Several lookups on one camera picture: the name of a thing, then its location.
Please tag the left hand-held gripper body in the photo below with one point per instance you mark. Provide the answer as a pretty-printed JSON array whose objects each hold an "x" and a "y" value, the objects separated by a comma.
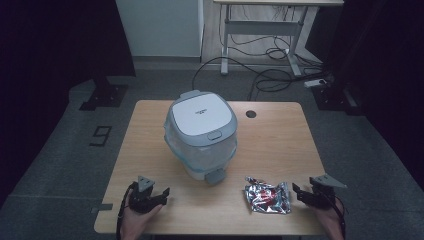
[{"x": 143, "y": 196}]

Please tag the black stand base plate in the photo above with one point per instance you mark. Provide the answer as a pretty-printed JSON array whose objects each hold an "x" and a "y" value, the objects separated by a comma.
[
  {"x": 104, "y": 96},
  {"x": 336, "y": 96}
]

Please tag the person's left hand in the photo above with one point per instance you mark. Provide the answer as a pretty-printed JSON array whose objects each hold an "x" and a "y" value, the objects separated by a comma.
[{"x": 136, "y": 222}]

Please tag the white power strip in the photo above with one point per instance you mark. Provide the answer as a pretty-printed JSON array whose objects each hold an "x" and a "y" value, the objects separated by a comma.
[{"x": 315, "y": 82}]

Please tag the person's right hand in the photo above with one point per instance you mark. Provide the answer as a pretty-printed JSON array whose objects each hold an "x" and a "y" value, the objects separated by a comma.
[{"x": 328, "y": 221}]

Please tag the white grey lidded trash bin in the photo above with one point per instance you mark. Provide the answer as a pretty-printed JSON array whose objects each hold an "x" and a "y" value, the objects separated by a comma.
[{"x": 200, "y": 136}]

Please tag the white metal frame desk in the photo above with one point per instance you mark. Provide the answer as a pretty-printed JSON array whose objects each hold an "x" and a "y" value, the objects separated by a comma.
[{"x": 263, "y": 26}]

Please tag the silver foil packet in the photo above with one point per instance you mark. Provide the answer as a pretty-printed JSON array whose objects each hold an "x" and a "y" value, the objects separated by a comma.
[{"x": 266, "y": 197}]

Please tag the dark curtain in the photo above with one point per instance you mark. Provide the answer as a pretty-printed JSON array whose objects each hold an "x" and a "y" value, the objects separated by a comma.
[
  {"x": 50, "y": 83},
  {"x": 386, "y": 76}
]

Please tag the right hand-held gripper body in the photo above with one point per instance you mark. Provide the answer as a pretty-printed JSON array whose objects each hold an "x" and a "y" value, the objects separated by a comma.
[{"x": 322, "y": 193}]

